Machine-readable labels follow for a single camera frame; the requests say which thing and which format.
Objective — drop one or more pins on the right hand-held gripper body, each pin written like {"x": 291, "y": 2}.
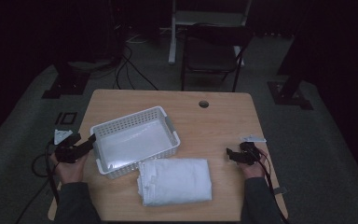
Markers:
{"x": 248, "y": 154}

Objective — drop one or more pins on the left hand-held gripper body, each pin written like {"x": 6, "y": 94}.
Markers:
{"x": 70, "y": 153}

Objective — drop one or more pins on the white perforated plastic basket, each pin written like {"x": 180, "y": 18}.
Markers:
{"x": 135, "y": 141}

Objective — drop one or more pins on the white cloth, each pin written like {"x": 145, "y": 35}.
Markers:
{"x": 175, "y": 182}

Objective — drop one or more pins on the person's right hand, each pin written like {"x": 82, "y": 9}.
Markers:
{"x": 253, "y": 169}

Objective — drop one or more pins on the person's left hand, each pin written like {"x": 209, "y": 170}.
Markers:
{"x": 70, "y": 172}

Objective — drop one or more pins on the grey tape strip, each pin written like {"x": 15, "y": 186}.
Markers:
{"x": 280, "y": 190}

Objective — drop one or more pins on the black stand base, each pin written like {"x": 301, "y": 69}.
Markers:
{"x": 66, "y": 84}
{"x": 289, "y": 93}

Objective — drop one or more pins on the black folding chair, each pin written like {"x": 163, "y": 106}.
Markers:
{"x": 211, "y": 56}

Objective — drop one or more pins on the dark equipment rack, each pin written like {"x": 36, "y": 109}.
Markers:
{"x": 108, "y": 31}

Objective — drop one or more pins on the white metal desk frame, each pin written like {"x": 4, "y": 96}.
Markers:
{"x": 173, "y": 37}

